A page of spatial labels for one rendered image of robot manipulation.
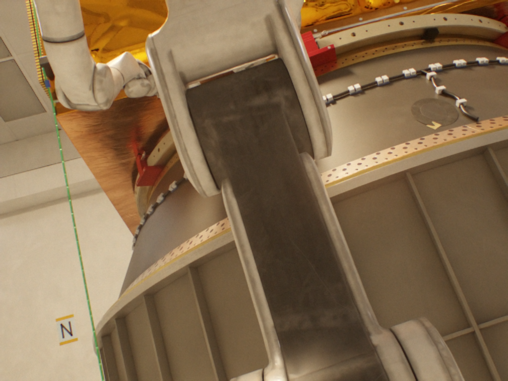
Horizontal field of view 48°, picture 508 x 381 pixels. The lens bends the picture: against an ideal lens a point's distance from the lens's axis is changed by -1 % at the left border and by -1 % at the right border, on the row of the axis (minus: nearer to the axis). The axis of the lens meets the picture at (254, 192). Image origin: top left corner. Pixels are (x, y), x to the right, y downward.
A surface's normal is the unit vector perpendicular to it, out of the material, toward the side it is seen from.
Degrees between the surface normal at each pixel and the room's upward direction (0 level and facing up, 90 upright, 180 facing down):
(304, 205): 88
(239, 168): 88
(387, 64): 62
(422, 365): 70
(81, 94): 164
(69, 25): 145
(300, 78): 98
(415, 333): 38
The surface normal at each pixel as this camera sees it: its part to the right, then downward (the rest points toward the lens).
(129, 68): 0.85, -0.34
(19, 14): 0.29, 0.88
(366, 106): -0.27, -0.72
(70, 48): 0.47, 0.52
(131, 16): 0.00, -0.25
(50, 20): -0.08, 0.58
